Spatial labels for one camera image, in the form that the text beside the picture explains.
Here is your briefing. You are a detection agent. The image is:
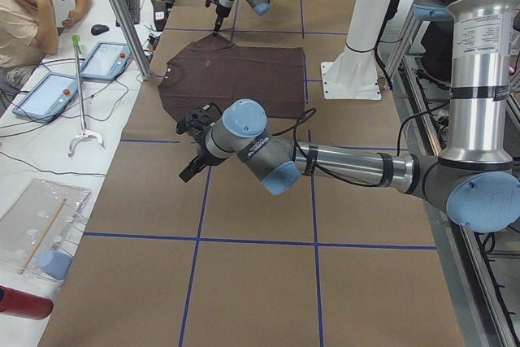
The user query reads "dark brown t-shirt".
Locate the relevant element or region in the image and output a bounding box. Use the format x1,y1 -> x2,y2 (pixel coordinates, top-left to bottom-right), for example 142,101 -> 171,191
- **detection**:
158,34 -> 305,121

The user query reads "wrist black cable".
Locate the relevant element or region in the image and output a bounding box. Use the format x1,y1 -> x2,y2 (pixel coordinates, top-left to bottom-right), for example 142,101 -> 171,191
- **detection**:
267,107 -> 452,189

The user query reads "blue tape line lengthwise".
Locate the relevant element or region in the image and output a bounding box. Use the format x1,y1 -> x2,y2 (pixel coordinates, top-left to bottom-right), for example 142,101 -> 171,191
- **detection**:
178,168 -> 212,347

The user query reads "black keyboard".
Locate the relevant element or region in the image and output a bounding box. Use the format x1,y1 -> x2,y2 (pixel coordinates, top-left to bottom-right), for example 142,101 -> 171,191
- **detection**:
124,0 -> 141,24

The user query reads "seated person beige shirt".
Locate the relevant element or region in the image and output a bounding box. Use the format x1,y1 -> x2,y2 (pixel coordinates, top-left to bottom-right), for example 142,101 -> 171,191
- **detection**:
1,0 -> 92,90

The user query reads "silver reacher grabber tool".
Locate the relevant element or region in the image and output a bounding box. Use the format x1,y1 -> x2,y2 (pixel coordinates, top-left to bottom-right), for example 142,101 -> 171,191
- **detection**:
67,34 -> 105,158

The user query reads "wooden stick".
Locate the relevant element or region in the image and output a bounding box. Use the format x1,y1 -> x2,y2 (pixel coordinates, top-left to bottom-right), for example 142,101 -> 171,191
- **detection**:
18,198 -> 67,275

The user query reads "near blue teach pendant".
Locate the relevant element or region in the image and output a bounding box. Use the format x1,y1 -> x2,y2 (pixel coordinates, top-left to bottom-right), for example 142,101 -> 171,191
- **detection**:
11,72 -> 78,123

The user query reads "far blue teach pendant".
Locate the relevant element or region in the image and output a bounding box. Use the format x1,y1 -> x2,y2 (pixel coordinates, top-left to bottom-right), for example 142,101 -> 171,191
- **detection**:
80,41 -> 132,82

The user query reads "blue teach pendant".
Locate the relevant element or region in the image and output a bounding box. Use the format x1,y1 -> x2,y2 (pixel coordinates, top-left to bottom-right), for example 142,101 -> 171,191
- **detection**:
11,72 -> 78,123
80,41 -> 132,82

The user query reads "red bottle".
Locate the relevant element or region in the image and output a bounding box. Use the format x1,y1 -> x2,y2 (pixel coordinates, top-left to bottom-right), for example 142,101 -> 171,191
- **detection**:
1,286 -> 54,320

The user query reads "black computer mouse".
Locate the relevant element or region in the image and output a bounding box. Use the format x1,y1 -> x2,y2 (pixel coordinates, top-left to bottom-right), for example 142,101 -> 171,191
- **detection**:
90,24 -> 110,36

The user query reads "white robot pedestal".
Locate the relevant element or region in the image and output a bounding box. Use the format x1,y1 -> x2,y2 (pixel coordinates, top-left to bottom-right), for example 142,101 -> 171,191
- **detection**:
321,0 -> 391,101

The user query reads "aluminium frame post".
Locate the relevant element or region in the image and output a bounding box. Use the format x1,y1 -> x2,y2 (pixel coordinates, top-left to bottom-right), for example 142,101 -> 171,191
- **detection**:
108,0 -> 152,80

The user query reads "blue tape line crosswise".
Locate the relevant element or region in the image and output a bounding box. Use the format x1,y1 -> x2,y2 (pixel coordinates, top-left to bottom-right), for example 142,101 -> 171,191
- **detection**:
83,232 -> 437,251

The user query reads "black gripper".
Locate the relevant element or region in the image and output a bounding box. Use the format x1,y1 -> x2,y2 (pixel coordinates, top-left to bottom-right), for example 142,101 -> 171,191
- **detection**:
213,0 -> 232,33
175,105 -> 219,183

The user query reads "light blue cup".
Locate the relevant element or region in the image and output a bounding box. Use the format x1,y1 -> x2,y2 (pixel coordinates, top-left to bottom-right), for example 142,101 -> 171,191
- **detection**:
37,250 -> 73,280

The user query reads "clear plastic tray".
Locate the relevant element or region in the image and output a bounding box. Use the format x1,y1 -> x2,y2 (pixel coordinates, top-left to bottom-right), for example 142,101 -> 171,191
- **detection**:
1,180 -> 91,282

